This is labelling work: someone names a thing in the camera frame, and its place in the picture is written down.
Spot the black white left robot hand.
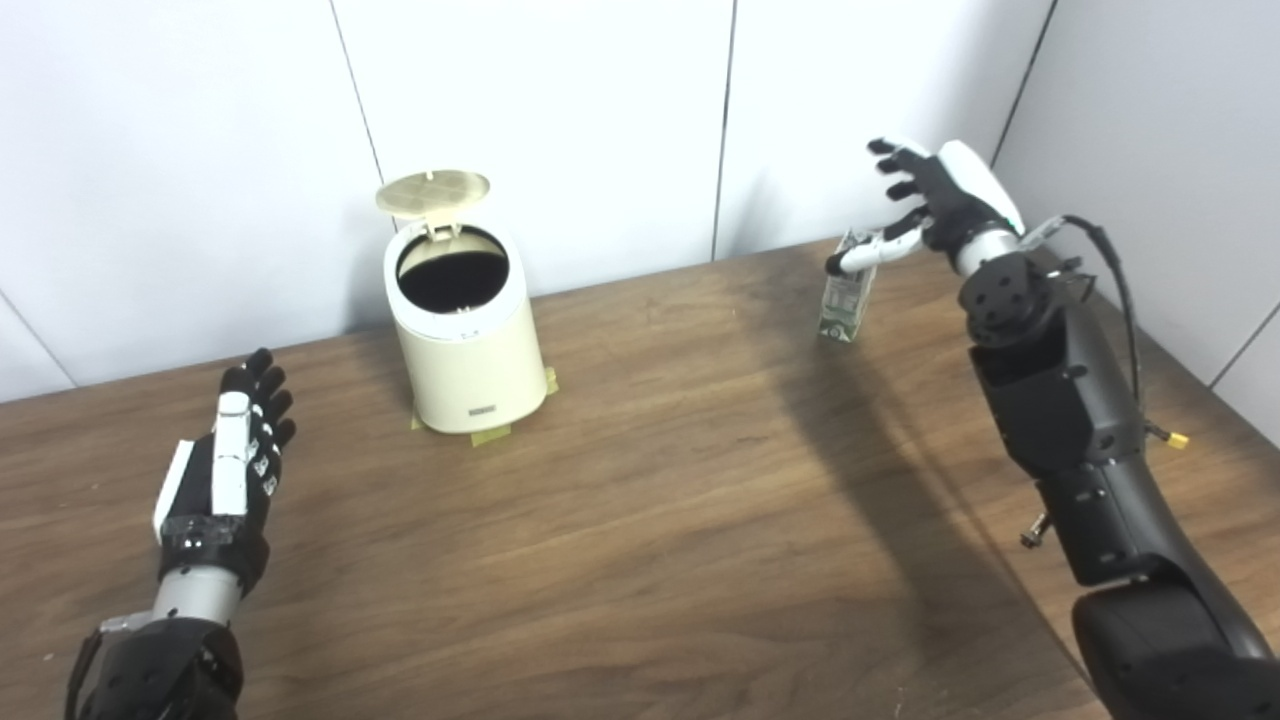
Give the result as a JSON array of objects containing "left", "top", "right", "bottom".
[{"left": 152, "top": 347, "right": 297, "bottom": 591}]

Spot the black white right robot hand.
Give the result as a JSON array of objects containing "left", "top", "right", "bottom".
[{"left": 826, "top": 137, "right": 1026, "bottom": 278}]

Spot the white green milk carton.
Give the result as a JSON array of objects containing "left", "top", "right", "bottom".
[{"left": 818, "top": 228, "right": 879, "bottom": 344}]

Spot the cream round bin lid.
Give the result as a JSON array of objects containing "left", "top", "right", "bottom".
[{"left": 376, "top": 170, "right": 492, "bottom": 243}]

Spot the cream-colored plastic bin body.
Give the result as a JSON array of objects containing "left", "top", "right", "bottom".
[{"left": 383, "top": 222, "right": 547, "bottom": 435}]

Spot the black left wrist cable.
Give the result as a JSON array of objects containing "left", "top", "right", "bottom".
[{"left": 65, "top": 614, "right": 153, "bottom": 720}]

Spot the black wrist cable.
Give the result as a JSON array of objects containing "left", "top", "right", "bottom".
[
  {"left": 65, "top": 614, "right": 153, "bottom": 720},
  {"left": 1020, "top": 214, "right": 1191, "bottom": 450}
]

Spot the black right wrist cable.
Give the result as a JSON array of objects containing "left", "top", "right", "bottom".
[{"left": 1020, "top": 214, "right": 1191, "bottom": 450}]

